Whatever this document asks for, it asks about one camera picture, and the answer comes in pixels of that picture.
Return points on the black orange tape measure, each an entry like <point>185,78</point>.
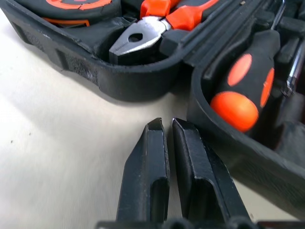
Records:
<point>100,10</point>

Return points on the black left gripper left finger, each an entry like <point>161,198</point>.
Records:
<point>145,167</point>

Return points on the black tool case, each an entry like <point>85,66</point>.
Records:
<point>133,81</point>

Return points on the black orange screwdriver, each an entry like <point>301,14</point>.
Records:
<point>247,83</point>
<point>292,71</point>

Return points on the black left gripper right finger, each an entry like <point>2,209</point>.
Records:
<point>202,171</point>

